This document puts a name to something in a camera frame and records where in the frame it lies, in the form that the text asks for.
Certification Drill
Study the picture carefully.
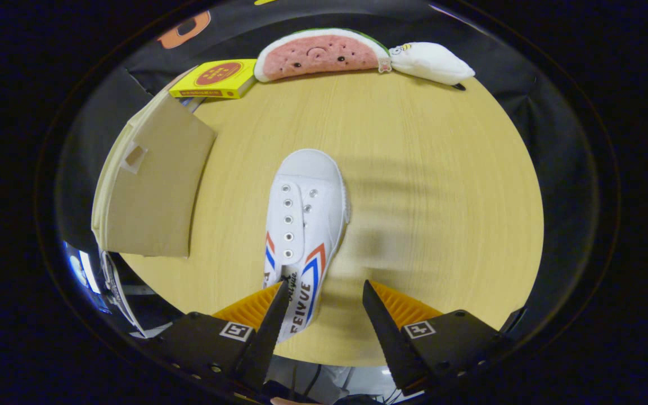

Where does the white canvas shoe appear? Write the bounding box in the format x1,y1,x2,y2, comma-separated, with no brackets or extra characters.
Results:
262,148,351,344

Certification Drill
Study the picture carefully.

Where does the watermelon slice plush toy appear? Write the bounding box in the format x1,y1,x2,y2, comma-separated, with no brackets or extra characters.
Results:
254,28,393,83

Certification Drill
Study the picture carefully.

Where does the white plush toy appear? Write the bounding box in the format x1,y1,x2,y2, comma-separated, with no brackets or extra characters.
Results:
389,42,476,88

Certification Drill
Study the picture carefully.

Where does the open laptop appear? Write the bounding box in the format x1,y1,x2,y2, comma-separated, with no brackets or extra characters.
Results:
64,241,146,337

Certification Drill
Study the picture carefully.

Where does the cream fabric storage box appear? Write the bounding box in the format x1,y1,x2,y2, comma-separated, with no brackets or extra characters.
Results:
92,84,217,259

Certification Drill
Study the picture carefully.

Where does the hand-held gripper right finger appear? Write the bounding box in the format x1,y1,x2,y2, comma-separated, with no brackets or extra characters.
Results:
362,280,527,394

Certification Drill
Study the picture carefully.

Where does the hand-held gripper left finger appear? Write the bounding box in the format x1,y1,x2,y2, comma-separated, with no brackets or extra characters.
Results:
144,280,291,394

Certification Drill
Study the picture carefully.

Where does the yellow book with red circle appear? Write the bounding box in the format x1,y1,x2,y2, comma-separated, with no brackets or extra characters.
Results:
168,59,258,100

